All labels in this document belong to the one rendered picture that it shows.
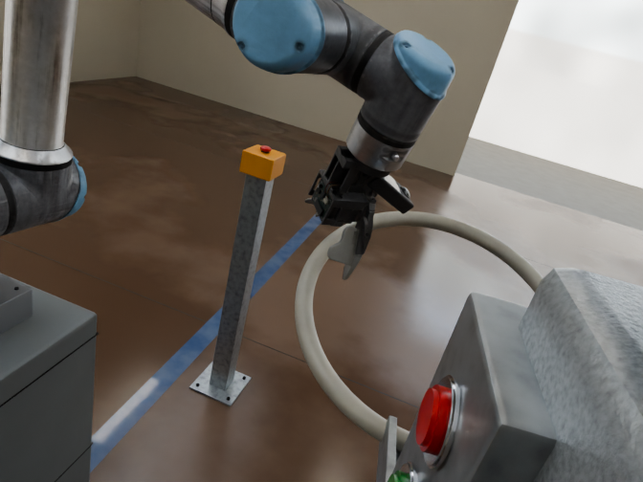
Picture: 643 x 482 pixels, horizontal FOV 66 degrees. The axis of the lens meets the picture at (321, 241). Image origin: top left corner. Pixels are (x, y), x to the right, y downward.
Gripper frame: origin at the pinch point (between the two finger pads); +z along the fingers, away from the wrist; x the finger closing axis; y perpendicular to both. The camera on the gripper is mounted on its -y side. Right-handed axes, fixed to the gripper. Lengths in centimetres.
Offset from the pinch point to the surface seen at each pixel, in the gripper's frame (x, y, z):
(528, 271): 10.8, -35.6, -6.4
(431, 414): 46, 30, -40
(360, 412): 28.3, 4.5, 3.6
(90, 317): -19, 35, 46
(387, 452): 35.3, 5.0, 0.3
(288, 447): -13, -42, 131
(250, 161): -80, -16, 43
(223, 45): -592, -152, 238
